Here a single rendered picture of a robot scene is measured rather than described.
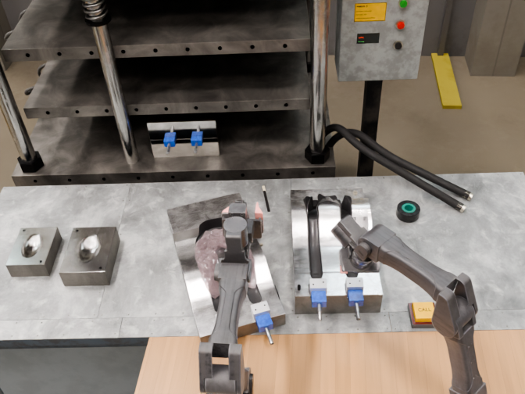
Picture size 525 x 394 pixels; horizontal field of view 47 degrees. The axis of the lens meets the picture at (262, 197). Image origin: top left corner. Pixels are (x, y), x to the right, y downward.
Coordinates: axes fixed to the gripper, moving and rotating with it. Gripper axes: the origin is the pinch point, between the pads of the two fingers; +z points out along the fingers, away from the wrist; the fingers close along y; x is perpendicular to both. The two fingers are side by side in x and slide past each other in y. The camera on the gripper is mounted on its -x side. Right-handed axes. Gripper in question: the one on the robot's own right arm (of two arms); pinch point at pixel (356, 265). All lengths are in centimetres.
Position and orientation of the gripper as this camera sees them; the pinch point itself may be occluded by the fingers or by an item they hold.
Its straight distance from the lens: 173.7
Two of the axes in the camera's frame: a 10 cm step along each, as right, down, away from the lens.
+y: -10.0, 0.3, 0.3
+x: 0.2, 9.6, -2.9
